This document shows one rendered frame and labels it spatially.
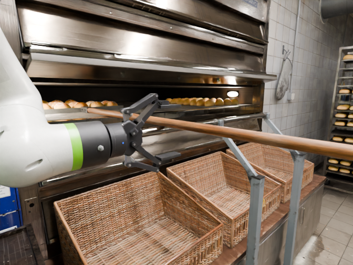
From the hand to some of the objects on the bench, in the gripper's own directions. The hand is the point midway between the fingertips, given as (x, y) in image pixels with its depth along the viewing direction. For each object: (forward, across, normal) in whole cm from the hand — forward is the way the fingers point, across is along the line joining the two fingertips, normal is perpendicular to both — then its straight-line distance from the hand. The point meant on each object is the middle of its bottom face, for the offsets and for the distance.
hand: (174, 130), depth 59 cm
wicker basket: (+6, +62, -29) cm, 68 cm away
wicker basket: (+66, +62, -29) cm, 95 cm away
